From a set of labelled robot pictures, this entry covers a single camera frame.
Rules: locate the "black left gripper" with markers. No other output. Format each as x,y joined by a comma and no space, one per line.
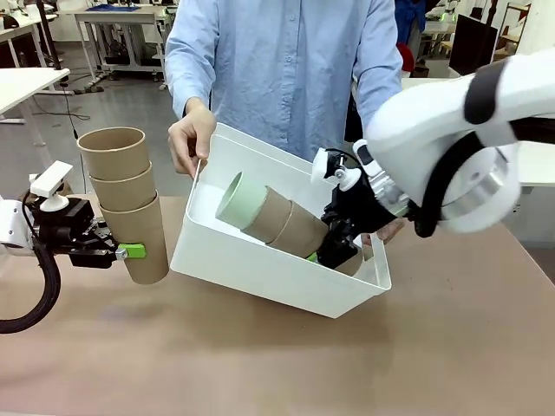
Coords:
60,223

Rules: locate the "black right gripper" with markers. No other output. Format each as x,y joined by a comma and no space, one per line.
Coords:
364,208

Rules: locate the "brown paper cup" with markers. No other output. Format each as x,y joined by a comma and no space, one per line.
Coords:
117,160
271,212
121,190
299,234
143,242

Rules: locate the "white plastic basket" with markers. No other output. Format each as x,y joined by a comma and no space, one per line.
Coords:
260,277

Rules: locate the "mint green cup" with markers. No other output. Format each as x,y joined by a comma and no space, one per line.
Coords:
243,203

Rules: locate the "person's right forearm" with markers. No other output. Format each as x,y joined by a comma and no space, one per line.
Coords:
197,107

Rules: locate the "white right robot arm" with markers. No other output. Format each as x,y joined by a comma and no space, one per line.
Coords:
416,125

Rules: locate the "person's left hand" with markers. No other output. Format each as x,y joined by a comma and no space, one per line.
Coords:
390,230

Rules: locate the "person's right hand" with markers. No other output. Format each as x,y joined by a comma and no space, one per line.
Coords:
186,138

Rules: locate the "white desk with legs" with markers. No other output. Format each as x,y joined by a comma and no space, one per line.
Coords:
26,82

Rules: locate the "person in blue shirt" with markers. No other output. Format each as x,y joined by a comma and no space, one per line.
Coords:
282,65

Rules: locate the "dark equipment under workbench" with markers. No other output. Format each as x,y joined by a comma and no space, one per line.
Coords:
130,52

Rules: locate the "red round object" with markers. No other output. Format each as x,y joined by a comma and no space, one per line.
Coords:
406,58

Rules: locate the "black stand pole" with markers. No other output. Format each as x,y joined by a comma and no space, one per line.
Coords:
45,30

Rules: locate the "grey metal workbench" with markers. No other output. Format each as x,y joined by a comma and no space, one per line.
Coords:
117,18

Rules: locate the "blue jacket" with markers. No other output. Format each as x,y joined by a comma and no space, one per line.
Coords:
409,19

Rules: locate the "white desk with dark underside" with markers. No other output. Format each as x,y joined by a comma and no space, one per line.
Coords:
17,26

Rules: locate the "black monitor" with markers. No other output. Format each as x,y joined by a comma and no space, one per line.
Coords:
470,43

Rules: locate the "wooden shelf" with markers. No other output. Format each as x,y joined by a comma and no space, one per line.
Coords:
513,39

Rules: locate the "thin black pole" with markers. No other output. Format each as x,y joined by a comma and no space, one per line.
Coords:
492,13

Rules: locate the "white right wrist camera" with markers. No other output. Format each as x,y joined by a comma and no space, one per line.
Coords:
320,167

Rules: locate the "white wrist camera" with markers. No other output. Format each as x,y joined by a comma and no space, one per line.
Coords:
50,178
320,167

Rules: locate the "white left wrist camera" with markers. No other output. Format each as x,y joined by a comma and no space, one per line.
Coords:
50,178

